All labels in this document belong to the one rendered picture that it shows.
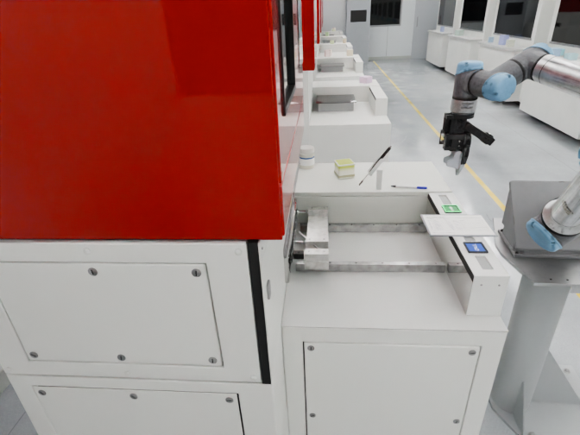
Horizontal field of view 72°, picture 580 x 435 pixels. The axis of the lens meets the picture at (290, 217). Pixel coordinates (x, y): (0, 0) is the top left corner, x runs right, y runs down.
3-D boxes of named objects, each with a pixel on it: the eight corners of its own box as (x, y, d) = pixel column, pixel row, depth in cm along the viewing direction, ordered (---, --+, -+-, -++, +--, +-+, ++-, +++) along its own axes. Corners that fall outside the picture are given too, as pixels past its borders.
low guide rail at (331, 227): (299, 232, 162) (299, 225, 160) (300, 230, 163) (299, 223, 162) (426, 232, 157) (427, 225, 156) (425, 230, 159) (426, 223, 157)
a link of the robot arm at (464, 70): (469, 63, 115) (450, 60, 122) (463, 102, 120) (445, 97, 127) (492, 61, 117) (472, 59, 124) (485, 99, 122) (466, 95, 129)
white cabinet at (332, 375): (292, 489, 152) (280, 328, 114) (304, 316, 237) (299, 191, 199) (466, 500, 146) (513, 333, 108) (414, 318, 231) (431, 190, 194)
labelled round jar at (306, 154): (299, 169, 184) (298, 149, 180) (299, 164, 190) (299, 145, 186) (314, 169, 183) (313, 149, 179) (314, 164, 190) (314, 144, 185)
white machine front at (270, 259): (262, 383, 97) (247, 242, 78) (289, 223, 169) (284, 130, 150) (274, 384, 96) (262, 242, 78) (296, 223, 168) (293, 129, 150)
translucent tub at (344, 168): (338, 179, 171) (338, 165, 168) (333, 173, 177) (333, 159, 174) (355, 178, 172) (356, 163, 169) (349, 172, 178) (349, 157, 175)
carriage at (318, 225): (304, 269, 133) (304, 262, 132) (308, 218, 165) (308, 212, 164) (328, 269, 132) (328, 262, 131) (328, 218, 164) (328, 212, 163)
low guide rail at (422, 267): (295, 271, 138) (295, 263, 136) (296, 267, 139) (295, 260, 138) (444, 272, 133) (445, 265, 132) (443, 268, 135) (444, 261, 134)
